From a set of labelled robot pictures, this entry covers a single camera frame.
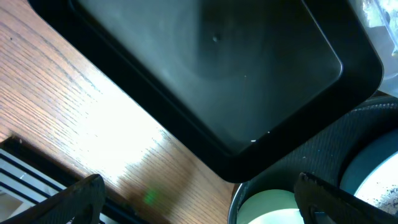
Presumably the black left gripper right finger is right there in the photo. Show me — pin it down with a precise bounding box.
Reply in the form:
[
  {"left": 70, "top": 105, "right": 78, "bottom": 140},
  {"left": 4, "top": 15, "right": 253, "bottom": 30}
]
[{"left": 294, "top": 172, "right": 397, "bottom": 224}]

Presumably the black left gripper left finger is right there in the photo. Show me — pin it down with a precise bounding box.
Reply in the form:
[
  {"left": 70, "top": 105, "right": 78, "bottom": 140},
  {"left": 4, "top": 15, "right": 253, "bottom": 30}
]
[{"left": 1, "top": 174, "right": 106, "bottom": 224}]

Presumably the green bowl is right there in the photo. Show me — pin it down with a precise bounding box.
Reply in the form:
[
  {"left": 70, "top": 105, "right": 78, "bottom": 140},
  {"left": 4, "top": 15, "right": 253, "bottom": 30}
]
[{"left": 236, "top": 189, "right": 304, "bottom": 224}]

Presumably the clear plastic waste bin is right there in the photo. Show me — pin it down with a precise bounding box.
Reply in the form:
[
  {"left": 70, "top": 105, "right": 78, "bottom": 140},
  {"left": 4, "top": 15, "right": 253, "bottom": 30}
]
[{"left": 349, "top": 0, "right": 397, "bottom": 97}]

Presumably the round black serving tray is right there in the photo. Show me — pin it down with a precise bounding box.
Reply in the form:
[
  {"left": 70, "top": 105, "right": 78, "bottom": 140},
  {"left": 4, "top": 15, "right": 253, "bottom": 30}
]
[{"left": 227, "top": 95, "right": 398, "bottom": 224}]

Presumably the blue plate with rice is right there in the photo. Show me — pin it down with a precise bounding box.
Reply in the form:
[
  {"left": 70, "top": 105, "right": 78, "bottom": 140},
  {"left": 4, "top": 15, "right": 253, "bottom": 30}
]
[{"left": 340, "top": 129, "right": 397, "bottom": 217}]

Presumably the black rectangular tray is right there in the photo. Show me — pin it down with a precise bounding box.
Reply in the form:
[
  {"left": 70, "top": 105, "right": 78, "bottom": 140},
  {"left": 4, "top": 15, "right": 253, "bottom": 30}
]
[{"left": 30, "top": 0, "right": 384, "bottom": 183}]

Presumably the black aluminium rail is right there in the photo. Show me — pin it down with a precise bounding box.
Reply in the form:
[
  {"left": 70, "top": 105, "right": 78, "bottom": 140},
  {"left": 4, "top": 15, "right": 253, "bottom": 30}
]
[{"left": 0, "top": 136, "right": 147, "bottom": 224}]

